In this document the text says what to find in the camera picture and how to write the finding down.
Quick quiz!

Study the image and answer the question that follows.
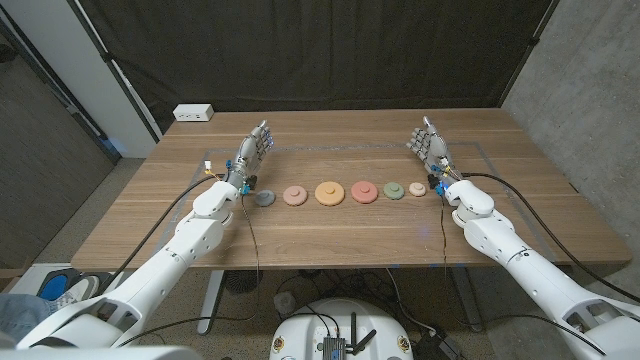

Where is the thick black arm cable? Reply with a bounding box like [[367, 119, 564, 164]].
[[94, 173, 226, 297], [460, 172, 640, 305]]

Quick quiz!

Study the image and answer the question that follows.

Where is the large orange disk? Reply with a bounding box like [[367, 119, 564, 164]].
[[314, 180, 346, 207]]

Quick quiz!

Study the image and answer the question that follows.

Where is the blue foot pedal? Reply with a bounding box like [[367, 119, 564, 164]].
[[35, 268, 81, 302]]

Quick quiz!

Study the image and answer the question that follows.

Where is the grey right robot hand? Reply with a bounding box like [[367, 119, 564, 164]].
[[405, 115, 459, 185]]

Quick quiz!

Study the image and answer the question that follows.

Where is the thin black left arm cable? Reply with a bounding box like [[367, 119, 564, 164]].
[[117, 193, 262, 347]]

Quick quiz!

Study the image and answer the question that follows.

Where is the black backdrop curtain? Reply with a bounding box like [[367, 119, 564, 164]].
[[69, 0, 560, 135]]

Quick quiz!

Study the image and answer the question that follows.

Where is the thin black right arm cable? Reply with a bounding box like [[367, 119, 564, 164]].
[[438, 193, 449, 281]]

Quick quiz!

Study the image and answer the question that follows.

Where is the dusty pink disk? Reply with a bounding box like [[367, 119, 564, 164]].
[[282, 185, 309, 207]]

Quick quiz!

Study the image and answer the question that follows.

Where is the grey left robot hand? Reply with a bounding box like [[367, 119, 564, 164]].
[[225, 119, 275, 194]]

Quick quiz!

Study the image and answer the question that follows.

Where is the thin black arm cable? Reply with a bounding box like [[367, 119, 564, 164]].
[[438, 193, 449, 281], [117, 193, 262, 347]]

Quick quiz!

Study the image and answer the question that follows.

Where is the black backdrop stand pole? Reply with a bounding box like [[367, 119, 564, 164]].
[[498, 0, 560, 108], [66, 0, 164, 143]]

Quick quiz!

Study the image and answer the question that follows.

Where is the white power strip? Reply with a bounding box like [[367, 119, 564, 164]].
[[172, 103, 215, 123]]

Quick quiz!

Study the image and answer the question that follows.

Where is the black power adapter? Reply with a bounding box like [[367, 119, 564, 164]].
[[414, 329, 464, 360]]

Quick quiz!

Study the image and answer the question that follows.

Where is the person's leg in jeans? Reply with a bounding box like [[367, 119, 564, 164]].
[[0, 293, 59, 344]]

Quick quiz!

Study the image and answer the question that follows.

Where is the coral red disk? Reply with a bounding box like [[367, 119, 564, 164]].
[[350, 180, 380, 205]]

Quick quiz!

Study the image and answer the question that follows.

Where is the round black table foot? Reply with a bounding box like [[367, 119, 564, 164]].
[[223, 269, 264, 295]]

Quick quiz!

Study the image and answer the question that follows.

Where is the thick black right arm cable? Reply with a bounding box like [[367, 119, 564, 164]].
[[460, 172, 640, 305]]

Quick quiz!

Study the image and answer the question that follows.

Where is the grey radio box with antennas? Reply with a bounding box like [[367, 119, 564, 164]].
[[322, 312, 377, 360]]

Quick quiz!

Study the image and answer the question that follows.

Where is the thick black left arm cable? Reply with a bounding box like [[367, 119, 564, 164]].
[[94, 173, 226, 297]]

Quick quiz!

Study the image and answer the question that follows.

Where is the white table leg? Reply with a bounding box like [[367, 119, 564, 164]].
[[197, 269, 226, 336]]

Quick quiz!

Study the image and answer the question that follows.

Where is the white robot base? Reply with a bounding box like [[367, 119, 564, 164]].
[[269, 298, 414, 360]]

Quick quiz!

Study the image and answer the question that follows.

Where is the grey table leg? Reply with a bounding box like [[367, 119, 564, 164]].
[[449, 267, 484, 334]]

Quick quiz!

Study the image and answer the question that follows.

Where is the white sneaker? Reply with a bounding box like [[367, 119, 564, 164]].
[[49, 275, 101, 311]]

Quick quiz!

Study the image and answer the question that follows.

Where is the round grey floor object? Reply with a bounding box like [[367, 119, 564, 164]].
[[273, 292, 297, 316]]

